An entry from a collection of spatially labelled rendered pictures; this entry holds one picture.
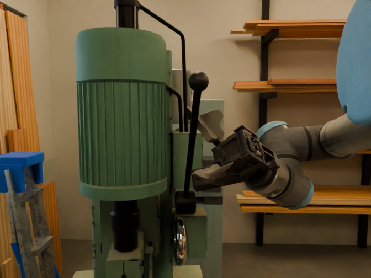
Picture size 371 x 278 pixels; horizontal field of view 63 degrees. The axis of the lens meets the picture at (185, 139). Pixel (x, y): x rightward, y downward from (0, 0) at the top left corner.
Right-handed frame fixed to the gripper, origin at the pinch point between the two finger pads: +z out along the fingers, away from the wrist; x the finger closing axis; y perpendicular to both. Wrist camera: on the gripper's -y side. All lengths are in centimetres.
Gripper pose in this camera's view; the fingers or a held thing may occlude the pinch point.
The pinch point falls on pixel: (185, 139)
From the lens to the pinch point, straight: 54.6
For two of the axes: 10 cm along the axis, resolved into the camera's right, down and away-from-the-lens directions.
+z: -7.2, -4.0, -5.7
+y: 6.9, -4.9, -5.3
